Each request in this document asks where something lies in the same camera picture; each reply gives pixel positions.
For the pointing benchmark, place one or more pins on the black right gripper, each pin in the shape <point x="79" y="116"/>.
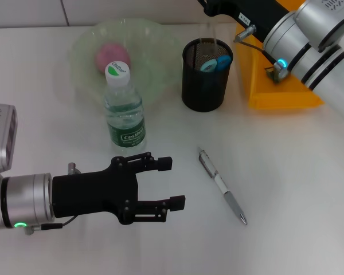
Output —
<point x="261" y="11"/>

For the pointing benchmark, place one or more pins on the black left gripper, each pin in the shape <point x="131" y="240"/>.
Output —
<point x="89" y="194"/>

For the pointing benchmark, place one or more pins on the blue teal scissors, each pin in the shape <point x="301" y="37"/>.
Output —
<point x="220" y="63"/>

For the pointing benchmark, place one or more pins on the white grey ballpoint pen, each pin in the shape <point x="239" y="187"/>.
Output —
<point x="229" y="197"/>

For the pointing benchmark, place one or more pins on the clear green-label water bottle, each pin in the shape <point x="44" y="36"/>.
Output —
<point x="126" y="129"/>

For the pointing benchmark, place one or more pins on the pink peach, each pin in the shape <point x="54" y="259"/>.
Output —
<point x="111" y="55"/>

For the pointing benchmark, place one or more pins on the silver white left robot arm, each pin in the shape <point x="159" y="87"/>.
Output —
<point x="25" y="200"/>

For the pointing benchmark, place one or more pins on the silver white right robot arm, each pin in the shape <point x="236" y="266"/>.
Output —
<point x="332" y="77"/>

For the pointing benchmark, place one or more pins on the green glass fruit plate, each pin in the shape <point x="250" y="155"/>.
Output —
<point x="154" y="57"/>

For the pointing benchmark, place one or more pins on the black mesh pen holder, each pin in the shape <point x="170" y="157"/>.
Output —
<point x="203" y="91"/>

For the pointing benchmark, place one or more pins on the yellow plastic bin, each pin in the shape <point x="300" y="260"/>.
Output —
<point x="275" y="98"/>

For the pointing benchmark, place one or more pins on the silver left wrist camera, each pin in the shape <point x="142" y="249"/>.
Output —
<point x="0" y="137"/>

